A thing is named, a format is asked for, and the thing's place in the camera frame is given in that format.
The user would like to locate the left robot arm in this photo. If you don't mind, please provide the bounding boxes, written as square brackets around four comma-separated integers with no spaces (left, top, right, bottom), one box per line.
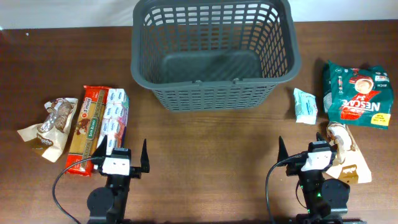
[87,138,150,224]

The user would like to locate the red San Remo pasta pack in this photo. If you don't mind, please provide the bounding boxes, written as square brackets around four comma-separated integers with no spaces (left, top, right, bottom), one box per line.
[65,85,109,176]

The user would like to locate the Kleenex tissue multipack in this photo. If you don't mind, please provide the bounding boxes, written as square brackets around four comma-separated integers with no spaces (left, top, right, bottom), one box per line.
[97,88,129,156]

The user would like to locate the dark grey plastic basket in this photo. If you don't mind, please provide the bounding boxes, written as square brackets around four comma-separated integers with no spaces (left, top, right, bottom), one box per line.
[131,0,302,111]

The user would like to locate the light blue tissue packet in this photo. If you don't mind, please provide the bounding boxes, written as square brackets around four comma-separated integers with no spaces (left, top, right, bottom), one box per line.
[294,88,318,125]

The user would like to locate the green Nescafe coffee bag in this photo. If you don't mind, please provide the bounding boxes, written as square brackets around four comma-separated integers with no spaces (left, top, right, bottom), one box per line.
[323,61,394,129]

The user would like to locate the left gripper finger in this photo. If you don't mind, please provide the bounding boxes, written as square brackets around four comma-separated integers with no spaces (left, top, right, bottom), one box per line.
[91,135,108,158]
[140,139,150,173]

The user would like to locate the beige cookie bag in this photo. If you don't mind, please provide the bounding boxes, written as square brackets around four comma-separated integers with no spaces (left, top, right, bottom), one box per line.
[326,121,372,185]
[17,98,78,162]

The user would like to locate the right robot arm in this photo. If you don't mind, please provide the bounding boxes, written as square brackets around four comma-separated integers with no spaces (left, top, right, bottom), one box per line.
[277,133,350,223]

